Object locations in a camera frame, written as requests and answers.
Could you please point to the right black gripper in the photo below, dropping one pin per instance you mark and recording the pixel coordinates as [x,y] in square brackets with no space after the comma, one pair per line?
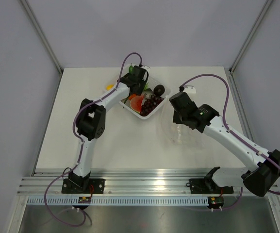
[176,119]

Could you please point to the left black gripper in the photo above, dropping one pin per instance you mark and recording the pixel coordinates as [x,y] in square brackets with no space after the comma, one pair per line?
[142,83]

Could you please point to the clear zip top bag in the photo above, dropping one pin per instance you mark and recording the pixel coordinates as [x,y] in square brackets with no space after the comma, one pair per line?
[177,134]

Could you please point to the green chili pepper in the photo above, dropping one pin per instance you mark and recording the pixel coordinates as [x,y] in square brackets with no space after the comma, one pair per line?
[130,68]

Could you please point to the green scallion bunch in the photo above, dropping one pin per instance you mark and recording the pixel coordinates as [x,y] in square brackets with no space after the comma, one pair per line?
[126,102]

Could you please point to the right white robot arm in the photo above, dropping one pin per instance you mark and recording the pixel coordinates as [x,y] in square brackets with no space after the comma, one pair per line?
[258,175]

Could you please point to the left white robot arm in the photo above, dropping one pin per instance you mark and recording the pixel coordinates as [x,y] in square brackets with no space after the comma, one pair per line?
[89,125]

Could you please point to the orange tangerine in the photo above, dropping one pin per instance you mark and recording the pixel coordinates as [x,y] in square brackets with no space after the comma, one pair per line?
[132,96]

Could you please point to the white plastic basket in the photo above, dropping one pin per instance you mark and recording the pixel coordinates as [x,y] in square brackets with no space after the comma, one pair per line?
[120,91]

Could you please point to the grey toy fish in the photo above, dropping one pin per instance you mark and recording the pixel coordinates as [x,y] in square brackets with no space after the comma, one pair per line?
[147,93]

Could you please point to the watermelon slice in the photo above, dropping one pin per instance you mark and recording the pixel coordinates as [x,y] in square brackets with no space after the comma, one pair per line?
[136,103]

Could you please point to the purple grape bunch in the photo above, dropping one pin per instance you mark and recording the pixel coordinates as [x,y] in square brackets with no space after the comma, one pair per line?
[150,104]

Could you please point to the yellow orange mango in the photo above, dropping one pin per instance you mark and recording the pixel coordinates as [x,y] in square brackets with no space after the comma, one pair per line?
[109,87]

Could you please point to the right small circuit board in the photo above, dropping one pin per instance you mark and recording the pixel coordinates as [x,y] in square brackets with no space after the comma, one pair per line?
[215,202]

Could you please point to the small circuit board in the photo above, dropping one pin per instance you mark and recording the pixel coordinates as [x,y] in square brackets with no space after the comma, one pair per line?
[215,202]
[84,200]

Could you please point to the left small circuit board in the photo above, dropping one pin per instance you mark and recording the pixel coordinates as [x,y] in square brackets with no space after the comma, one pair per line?
[84,200]

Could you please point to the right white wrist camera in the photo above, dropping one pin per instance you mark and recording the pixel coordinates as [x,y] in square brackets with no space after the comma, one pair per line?
[189,89]

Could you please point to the aluminium mounting rail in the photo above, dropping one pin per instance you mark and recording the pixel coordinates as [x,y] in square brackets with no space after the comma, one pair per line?
[122,182]

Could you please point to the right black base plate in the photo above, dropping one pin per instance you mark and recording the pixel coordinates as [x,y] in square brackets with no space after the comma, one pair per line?
[198,186]

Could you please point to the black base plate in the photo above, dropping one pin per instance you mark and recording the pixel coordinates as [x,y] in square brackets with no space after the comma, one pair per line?
[94,186]
[198,186]

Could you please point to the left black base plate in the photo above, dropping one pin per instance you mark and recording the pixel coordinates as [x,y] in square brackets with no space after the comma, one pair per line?
[94,186]

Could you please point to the right aluminium frame post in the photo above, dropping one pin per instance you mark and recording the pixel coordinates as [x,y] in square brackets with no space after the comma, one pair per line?
[251,34]

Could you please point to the aluminium frame post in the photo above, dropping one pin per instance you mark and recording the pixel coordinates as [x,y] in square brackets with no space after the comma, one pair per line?
[40,33]
[251,34]

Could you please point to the left aluminium frame post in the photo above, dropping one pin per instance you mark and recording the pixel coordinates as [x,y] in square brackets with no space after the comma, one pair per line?
[40,33]

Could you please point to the white slotted cable duct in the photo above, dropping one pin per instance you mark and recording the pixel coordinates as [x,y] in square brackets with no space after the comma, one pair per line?
[132,201]

